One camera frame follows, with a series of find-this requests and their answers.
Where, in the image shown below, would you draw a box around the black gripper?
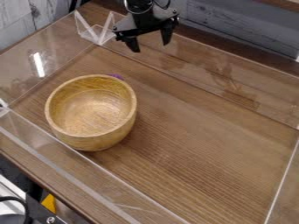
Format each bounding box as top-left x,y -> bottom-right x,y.
113,5 -> 179,53

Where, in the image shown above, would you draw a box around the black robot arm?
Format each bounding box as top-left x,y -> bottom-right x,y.
113,0 -> 179,53

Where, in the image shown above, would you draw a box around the purple eggplant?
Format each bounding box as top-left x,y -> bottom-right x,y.
109,73 -> 125,81

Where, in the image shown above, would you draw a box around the brown wooden bowl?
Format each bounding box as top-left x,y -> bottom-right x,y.
44,74 -> 138,151

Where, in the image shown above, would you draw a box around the clear acrylic tray walls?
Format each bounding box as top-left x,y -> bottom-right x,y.
0,17 -> 299,224

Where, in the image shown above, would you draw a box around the black device with yellow label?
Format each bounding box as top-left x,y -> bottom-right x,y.
26,194 -> 69,224

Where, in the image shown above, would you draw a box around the clear acrylic corner bracket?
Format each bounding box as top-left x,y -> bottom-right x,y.
74,11 -> 115,46

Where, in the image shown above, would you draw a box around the black cable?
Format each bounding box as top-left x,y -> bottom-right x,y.
0,195 -> 34,224

